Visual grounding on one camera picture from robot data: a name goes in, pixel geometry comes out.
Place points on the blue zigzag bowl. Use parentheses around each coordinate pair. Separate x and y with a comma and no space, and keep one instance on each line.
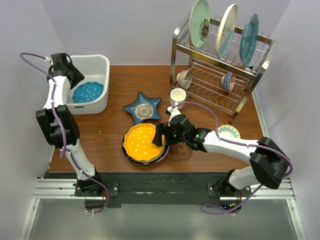
(228,81)

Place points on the blue star-shaped dish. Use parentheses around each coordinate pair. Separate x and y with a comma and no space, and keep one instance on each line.
(143,108)

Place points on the white plastic bin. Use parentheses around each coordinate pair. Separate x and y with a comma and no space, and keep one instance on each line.
(95,68)

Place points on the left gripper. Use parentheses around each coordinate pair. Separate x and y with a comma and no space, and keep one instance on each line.
(79,76)

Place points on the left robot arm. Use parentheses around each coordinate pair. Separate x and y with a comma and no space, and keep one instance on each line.
(60,128)

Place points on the teal glass plate in rack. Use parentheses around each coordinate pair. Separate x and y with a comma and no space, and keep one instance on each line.
(248,40)

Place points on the yellow blue small bowl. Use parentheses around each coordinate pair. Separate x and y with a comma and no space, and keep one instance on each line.
(228,131)

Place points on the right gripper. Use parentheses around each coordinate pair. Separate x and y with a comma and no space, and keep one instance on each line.
(161,129)

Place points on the white mug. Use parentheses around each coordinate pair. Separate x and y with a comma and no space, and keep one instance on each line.
(177,97)

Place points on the black striped plate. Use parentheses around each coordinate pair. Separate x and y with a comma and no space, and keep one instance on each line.
(140,150)

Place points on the mint flower plate in rack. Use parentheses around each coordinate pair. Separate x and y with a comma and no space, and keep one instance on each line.
(199,23)

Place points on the yellow polka dot plate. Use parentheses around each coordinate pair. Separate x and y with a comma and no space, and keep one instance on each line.
(144,129)

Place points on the red patterned bowl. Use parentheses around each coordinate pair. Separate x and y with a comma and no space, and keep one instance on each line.
(185,79)

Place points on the clear glass dish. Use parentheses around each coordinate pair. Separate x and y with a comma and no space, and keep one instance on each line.
(179,152)

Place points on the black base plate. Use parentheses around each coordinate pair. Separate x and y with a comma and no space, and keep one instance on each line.
(175,188)

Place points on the metal dish rack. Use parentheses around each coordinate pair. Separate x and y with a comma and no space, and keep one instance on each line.
(208,68)

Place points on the blue polka dot plate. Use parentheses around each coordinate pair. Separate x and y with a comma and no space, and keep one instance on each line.
(87,92)

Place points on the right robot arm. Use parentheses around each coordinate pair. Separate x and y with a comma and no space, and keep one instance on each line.
(268,165)

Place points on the beige blue plate in rack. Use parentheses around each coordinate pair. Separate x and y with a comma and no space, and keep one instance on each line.
(226,30)

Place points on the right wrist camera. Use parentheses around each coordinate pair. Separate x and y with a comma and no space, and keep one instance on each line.
(172,112)

